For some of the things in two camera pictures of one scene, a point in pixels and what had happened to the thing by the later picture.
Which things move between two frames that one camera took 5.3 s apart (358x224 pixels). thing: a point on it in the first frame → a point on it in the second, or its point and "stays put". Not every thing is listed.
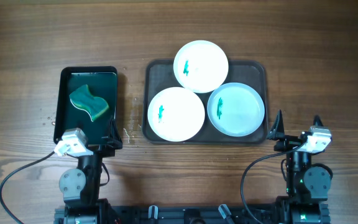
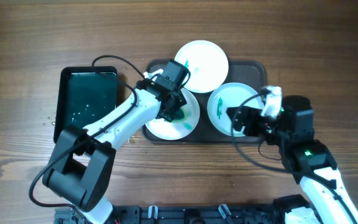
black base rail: (186, 214) stays put
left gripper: (101, 148) → (173, 106)
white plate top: (201, 66) stays put
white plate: (235, 109) stays put
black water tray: (102, 82) stays put
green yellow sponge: (82, 99) → (179, 116)
